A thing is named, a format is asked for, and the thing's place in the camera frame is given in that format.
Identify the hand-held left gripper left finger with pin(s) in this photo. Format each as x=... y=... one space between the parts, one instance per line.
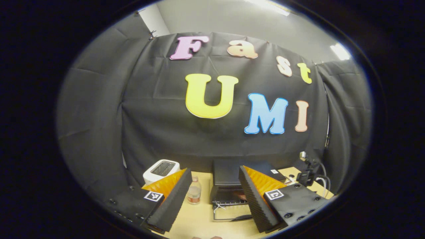
x=174 y=202

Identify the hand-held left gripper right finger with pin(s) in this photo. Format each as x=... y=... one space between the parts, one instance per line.
x=255 y=202

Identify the reddish brown meat piece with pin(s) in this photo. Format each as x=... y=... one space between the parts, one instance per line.
x=239 y=194

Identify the black electric oven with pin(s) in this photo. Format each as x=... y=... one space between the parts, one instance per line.
x=225 y=172

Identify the red label plastic bottle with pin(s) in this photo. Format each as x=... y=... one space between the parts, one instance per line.
x=194 y=192

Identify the white toaster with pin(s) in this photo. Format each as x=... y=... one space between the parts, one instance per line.
x=161 y=169

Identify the black backdrop cloth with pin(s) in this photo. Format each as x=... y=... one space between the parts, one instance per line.
x=159 y=126

